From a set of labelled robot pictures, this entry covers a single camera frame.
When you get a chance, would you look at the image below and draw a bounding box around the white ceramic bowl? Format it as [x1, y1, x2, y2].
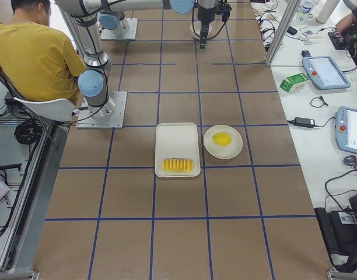
[190, 20, 213, 39]

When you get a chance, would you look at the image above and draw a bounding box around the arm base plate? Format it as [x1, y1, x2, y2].
[99, 15, 138, 41]
[75, 91, 127, 129]

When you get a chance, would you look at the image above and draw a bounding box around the yellow lemon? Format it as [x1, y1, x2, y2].
[212, 132, 232, 146]

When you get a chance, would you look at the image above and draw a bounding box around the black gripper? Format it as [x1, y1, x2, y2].
[197, 0, 230, 49]

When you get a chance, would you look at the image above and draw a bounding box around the sliced yellow fruit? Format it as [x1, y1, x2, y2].
[162, 158, 194, 173]

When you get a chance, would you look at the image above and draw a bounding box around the aluminium frame post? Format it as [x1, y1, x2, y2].
[265, 0, 300, 66]

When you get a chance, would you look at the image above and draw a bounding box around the black laptop bag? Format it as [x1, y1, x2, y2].
[314, 194, 357, 273]

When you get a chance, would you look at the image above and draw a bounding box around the blue teach pendant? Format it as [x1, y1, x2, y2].
[335, 106, 357, 154]
[302, 56, 351, 90]

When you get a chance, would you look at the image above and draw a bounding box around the cream round plate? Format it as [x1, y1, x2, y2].
[204, 125, 243, 159]

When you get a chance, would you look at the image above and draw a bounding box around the cream rectangular tray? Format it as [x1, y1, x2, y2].
[155, 122, 201, 178]

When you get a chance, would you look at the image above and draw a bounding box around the far blue teach pendant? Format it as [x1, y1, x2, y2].
[302, 56, 351, 90]

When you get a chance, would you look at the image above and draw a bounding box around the near blue teach pendant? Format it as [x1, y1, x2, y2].
[335, 106, 357, 154]

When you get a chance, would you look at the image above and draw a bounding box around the black coiled cable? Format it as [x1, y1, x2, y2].
[14, 119, 42, 146]

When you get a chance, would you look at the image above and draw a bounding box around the black power adapter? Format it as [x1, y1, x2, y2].
[295, 117, 316, 128]

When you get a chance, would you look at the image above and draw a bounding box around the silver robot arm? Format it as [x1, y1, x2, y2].
[56, 1, 232, 128]
[97, 11, 130, 34]

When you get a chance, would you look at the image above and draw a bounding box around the green white carton box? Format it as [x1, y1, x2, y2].
[279, 72, 310, 93]

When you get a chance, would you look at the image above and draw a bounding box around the plastic water bottle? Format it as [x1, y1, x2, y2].
[296, 0, 313, 25]

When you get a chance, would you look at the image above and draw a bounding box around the man in yellow shirt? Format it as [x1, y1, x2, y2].
[0, 1, 86, 103]

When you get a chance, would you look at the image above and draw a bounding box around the white plastic chair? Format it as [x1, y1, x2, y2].
[0, 55, 78, 152]

